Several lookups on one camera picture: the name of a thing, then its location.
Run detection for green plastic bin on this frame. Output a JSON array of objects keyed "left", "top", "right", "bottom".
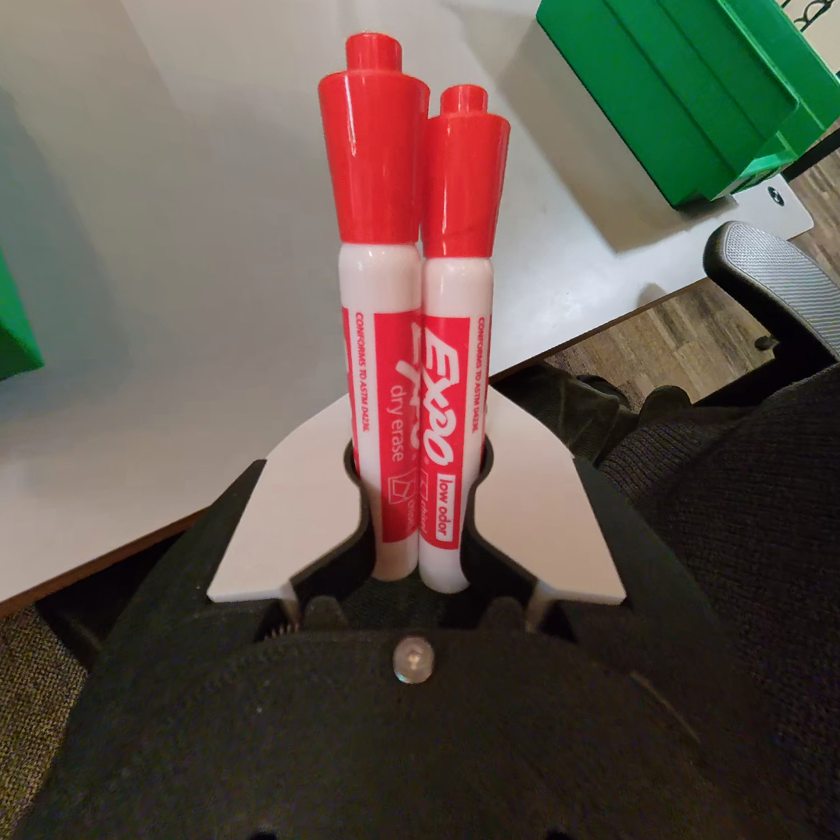
[
  {"left": 0, "top": 249, "right": 45, "bottom": 382},
  {"left": 537, "top": 0, "right": 840, "bottom": 211}
]

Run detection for red dry erase marker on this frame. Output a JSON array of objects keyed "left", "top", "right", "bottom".
[
  {"left": 318, "top": 33, "right": 431, "bottom": 583},
  {"left": 416, "top": 84, "right": 513, "bottom": 593}
]

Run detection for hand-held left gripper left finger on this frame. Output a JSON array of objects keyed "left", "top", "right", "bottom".
[{"left": 206, "top": 395, "right": 379, "bottom": 621}]

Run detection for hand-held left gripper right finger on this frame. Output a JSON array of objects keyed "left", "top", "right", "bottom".
[{"left": 459, "top": 395, "right": 627, "bottom": 634}]

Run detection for black office chair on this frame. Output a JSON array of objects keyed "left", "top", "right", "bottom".
[{"left": 703, "top": 221, "right": 840, "bottom": 363}]

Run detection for dark corduroy pants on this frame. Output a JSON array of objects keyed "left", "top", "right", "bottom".
[{"left": 492, "top": 363, "right": 670, "bottom": 463}]

